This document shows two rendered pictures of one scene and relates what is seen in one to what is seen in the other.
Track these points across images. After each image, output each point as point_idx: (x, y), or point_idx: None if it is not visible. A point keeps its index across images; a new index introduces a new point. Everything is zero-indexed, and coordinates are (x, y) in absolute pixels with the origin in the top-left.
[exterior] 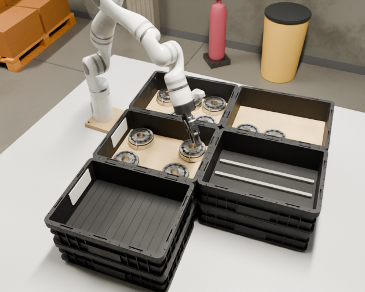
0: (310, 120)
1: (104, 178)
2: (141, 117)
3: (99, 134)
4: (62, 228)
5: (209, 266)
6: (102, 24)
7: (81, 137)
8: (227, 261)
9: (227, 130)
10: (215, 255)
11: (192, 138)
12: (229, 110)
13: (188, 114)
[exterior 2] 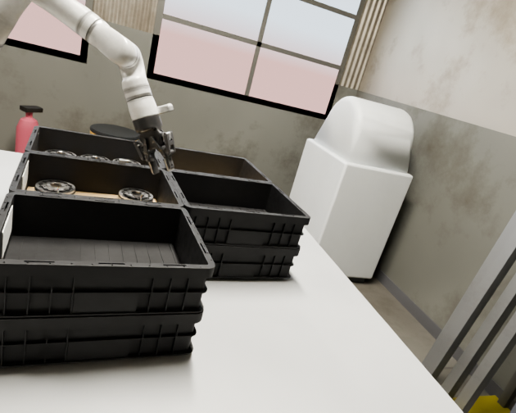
0: None
1: (29, 230)
2: (51, 164)
3: None
4: (32, 265)
5: (217, 314)
6: None
7: None
8: (231, 305)
9: (175, 171)
10: (215, 302)
11: (153, 168)
12: (161, 158)
13: (158, 128)
